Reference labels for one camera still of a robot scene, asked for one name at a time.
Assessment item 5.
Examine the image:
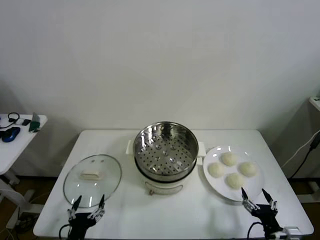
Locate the white side table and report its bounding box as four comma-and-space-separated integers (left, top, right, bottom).
0, 113, 48, 230

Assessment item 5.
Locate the round glass pot lid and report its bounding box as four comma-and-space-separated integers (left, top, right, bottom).
63, 154, 123, 209

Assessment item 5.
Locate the black power cable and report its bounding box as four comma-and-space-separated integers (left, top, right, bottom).
289, 132, 320, 180

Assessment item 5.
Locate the black headset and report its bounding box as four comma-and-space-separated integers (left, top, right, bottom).
7, 112, 21, 123

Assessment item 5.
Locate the white round plate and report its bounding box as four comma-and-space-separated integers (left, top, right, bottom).
202, 145, 265, 202

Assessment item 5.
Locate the black floor cable bundle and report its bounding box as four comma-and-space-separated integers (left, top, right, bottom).
14, 212, 38, 228

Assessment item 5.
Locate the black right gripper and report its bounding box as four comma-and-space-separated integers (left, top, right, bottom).
240, 187, 284, 240

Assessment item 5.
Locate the white electric cooker pot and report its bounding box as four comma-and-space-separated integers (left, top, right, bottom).
125, 139, 206, 196

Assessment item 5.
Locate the white power cable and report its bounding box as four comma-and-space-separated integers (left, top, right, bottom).
281, 129, 318, 168

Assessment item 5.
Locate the green and grey tool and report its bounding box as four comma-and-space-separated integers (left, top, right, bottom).
28, 112, 42, 133

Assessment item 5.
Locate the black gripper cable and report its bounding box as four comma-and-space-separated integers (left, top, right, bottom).
58, 223, 74, 240
247, 221, 263, 240

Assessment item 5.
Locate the white shelf with label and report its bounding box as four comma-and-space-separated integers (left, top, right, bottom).
308, 94, 320, 111

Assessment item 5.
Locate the perforated steel steamer basket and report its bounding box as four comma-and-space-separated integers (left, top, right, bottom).
132, 121, 200, 179

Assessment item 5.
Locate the white steamed baozi bun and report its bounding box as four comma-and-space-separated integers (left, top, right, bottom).
226, 172, 245, 190
208, 162, 226, 179
239, 161, 259, 178
220, 152, 239, 167

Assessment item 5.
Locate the white table base frame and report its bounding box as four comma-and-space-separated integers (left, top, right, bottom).
297, 181, 320, 204

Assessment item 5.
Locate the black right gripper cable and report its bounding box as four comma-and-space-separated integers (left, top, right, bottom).
247, 221, 263, 240

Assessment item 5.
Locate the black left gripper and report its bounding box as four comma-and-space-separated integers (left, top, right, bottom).
67, 194, 106, 240

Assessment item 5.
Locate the blue computer mouse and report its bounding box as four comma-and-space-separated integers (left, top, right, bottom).
1, 126, 21, 143

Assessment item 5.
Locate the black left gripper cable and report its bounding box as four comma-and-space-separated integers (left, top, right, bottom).
58, 223, 74, 240

